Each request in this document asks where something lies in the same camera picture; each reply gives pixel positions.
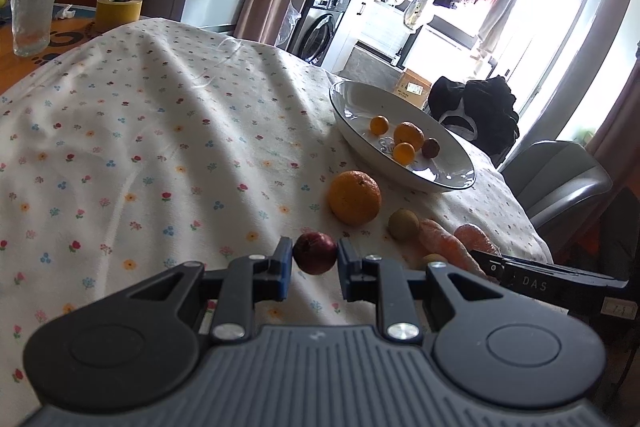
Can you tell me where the clear plastic bag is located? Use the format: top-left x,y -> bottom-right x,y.
277,4 -> 303,50

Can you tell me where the floral white tablecloth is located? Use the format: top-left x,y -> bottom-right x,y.
0,18 -> 553,423

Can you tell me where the orange carrot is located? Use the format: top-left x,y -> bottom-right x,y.
419,218 -> 488,280
452,223 -> 501,258

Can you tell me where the black garment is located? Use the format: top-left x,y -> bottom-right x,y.
429,76 -> 521,158

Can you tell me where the clear drinking glass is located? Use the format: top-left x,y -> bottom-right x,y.
11,0 -> 63,58

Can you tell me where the grey washing machine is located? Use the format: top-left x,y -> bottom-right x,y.
287,0 -> 353,65

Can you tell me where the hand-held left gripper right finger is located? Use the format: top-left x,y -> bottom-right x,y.
337,238 -> 506,343

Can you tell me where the large orange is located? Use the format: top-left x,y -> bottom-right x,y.
393,122 -> 425,150
328,170 -> 382,226

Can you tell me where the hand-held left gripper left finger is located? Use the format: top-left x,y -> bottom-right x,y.
127,237 -> 293,342

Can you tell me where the cardboard box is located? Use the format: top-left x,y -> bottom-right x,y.
395,68 -> 433,110

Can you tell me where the white kitchen cabinet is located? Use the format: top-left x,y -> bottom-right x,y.
332,0 -> 416,72

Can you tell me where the white ceramic bowl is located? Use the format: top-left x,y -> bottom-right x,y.
329,81 -> 476,192

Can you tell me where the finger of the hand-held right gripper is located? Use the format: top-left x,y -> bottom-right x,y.
470,251 -> 629,289

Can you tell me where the yellow tape roll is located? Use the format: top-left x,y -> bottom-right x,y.
95,0 -> 144,32

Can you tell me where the grey padded chair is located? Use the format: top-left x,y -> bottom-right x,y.
500,139 -> 613,258

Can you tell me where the grey low cabinet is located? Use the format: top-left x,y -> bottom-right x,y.
342,42 -> 406,75

